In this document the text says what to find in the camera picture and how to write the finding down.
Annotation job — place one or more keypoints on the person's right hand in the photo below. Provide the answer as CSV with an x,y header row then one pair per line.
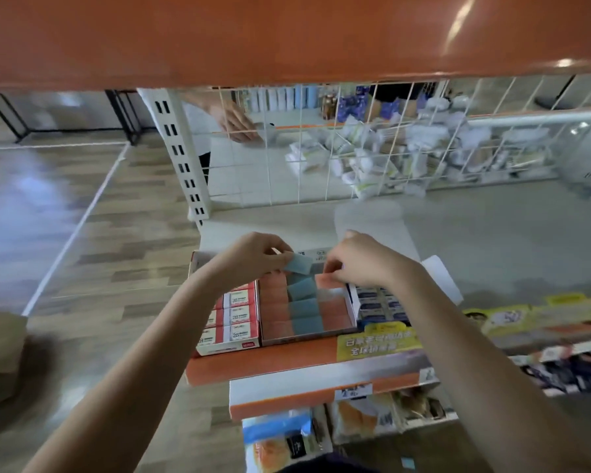
x,y
369,261

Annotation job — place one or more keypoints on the person's left hand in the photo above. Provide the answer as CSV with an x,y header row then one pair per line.
x,y
246,261

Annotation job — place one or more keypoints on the blue white eraser box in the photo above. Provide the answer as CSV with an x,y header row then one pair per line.
x,y
374,216

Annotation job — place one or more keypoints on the teal small box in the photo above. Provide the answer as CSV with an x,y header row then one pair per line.
x,y
297,263

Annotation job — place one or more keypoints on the red eraser display box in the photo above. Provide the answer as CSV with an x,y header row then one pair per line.
x,y
232,320

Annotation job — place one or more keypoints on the box of pink-blue erasers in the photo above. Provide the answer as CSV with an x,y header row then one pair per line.
x,y
300,310

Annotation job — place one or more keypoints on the person's right forearm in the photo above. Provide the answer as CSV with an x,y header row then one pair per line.
x,y
512,389

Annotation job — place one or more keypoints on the person's left forearm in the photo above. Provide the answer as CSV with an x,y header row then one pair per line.
x,y
128,389

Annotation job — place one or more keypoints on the snack packets on lower shelf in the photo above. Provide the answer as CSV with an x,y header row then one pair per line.
x,y
379,342

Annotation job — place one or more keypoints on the white orange metal shelf unit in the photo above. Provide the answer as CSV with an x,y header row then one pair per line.
x,y
276,39

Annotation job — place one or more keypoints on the open brown cardboard box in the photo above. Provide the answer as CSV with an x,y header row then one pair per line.
x,y
0,354

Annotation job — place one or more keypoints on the pile of white packets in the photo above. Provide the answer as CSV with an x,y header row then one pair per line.
x,y
424,148

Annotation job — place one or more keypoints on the row of blue bottles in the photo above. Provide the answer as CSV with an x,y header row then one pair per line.
x,y
286,98

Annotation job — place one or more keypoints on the yellow price label strip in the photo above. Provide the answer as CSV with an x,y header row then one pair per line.
x,y
542,315

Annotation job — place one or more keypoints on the blue orange snack packet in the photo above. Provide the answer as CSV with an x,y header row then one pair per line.
x,y
286,440

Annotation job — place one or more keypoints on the blue paper scrap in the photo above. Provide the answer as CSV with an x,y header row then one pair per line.
x,y
408,463

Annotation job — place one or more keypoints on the row of dark snack packets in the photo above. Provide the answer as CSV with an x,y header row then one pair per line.
x,y
576,369

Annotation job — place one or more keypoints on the black metal rack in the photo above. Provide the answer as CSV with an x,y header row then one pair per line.
x,y
59,113

